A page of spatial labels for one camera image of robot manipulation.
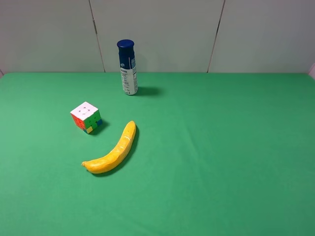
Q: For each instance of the blue white spray can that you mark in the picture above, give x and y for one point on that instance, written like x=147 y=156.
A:
x=128 y=66

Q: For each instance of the multicoloured puzzle cube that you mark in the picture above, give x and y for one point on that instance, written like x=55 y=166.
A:
x=87 y=117

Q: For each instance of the yellow banana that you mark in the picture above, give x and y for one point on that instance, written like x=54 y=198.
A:
x=116 y=155

